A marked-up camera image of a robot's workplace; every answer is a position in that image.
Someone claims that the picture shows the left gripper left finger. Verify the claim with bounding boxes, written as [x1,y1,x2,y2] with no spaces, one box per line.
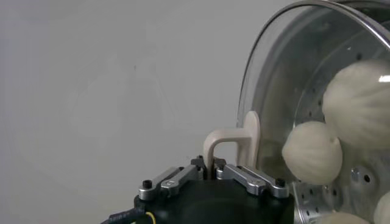
[137,155,205,201]

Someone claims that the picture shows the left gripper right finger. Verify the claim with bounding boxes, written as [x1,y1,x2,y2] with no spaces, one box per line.
[213,157,290,199]

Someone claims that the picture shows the glass lid with cream handle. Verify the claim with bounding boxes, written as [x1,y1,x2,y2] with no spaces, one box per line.
[203,0,390,224]

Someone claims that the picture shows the white steamed baozi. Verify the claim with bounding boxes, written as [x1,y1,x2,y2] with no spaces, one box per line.
[316,211,371,224]
[322,59,390,150]
[282,121,344,186]
[373,191,390,224]

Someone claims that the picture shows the stainless steel steamer basket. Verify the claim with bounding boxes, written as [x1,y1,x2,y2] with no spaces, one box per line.
[252,0,390,224]

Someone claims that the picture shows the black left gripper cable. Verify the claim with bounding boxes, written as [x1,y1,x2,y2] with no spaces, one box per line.
[100,206,158,224]

